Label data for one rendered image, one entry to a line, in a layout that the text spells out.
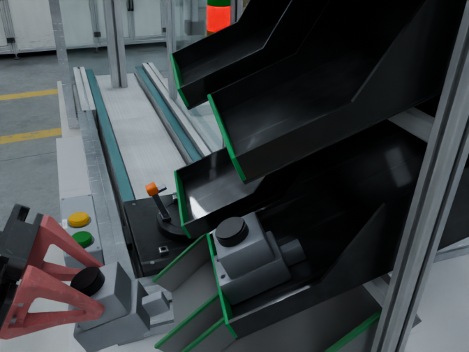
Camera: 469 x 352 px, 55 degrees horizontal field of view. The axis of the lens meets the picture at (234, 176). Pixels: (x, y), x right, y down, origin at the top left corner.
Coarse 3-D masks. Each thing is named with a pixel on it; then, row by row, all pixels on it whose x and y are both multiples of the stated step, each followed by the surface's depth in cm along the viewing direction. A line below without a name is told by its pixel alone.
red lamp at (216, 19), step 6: (210, 6) 90; (228, 6) 91; (210, 12) 91; (216, 12) 90; (222, 12) 90; (228, 12) 91; (210, 18) 91; (216, 18) 91; (222, 18) 91; (228, 18) 92; (210, 24) 92; (216, 24) 91; (222, 24) 91; (228, 24) 92; (210, 30) 92; (216, 30) 92
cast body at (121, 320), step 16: (80, 272) 41; (96, 272) 40; (112, 272) 41; (80, 288) 39; (96, 288) 39; (112, 288) 39; (128, 288) 42; (112, 304) 39; (128, 304) 41; (144, 304) 42; (160, 304) 42; (96, 320) 40; (112, 320) 40; (128, 320) 40; (144, 320) 41; (80, 336) 41; (96, 336) 41; (112, 336) 41; (128, 336) 41
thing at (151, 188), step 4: (148, 184) 85; (152, 184) 84; (164, 184) 86; (148, 188) 84; (152, 188) 84; (156, 188) 84; (160, 188) 85; (164, 188) 85; (148, 192) 84; (152, 192) 84; (156, 192) 84; (160, 192) 85; (152, 196) 85; (156, 196) 85; (156, 200) 86; (160, 200) 86; (156, 204) 86; (160, 204) 86; (160, 208) 87; (164, 208) 87; (164, 212) 88; (164, 216) 88
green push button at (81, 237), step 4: (80, 232) 87; (84, 232) 87; (88, 232) 87; (72, 236) 86; (76, 236) 86; (80, 236) 86; (84, 236) 86; (88, 236) 86; (76, 240) 85; (80, 240) 85; (84, 240) 85; (88, 240) 85; (80, 244) 85; (84, 244) 85; (88, 244) 86
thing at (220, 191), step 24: (192, 168) 61; (216, 168) 62; (288, 168) 49; (192, 192) 59; (216, 192) 57; (240, 192) 55; (264, 192) 50; (192, 216) 55; (216, 216) 51; (240, 216) 51
